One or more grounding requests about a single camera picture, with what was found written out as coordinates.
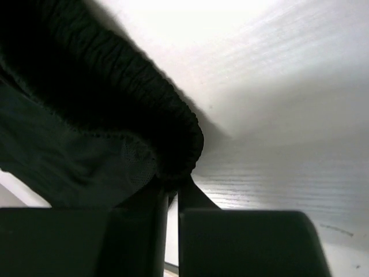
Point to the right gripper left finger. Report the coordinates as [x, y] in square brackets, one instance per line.
[149, 202]

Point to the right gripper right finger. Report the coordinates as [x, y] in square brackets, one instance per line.
[191, 196]

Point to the black shorts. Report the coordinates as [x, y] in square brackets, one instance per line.
[86, 118]

